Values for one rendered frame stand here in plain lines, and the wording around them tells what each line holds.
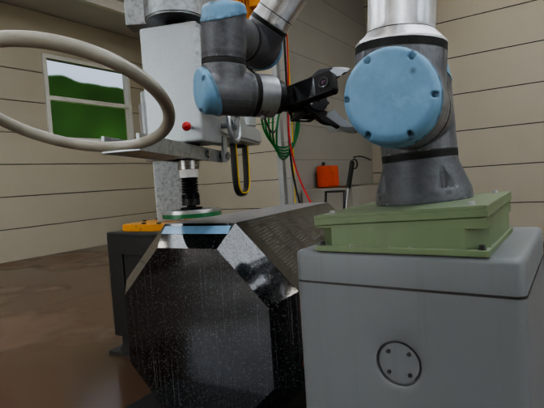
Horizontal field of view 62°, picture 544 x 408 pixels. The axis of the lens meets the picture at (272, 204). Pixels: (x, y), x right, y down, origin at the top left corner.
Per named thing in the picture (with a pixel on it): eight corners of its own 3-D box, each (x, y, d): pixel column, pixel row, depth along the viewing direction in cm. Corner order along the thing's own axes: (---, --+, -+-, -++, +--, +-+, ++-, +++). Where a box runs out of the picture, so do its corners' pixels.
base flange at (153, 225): (118, 231, 275) (117, 223, 275) (174, 222, 318) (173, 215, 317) (180, 231, 251) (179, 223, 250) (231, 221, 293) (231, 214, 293)
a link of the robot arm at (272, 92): (261, 65, 92) (265, 111, 91) (282, 68, 94) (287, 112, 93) (244, 82, 100) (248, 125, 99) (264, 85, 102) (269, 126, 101)
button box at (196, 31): (206, 113, 166) (201, 34, 164) (213, 112, 165) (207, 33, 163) (197, 110, 158) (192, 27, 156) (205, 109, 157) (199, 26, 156)
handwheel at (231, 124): (221, 146, 189) (218, 110, 188) (244, 144, 186) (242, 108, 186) (208, 144, 174) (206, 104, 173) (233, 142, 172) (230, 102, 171)
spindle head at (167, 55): (188, 156, 199) (180, 53, 197) (235, 153, 194) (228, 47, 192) (147, 153, 164) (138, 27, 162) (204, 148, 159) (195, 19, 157)
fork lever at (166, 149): (189, 165, 197) (189, 154, 197) (231, 162, 192) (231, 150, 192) (91, 155, 130) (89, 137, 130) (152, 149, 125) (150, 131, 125)
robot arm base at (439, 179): (481, 193, 96) (476, 146, 96) (463, 201, 81) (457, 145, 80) (393, 200, 107) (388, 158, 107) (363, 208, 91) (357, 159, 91)
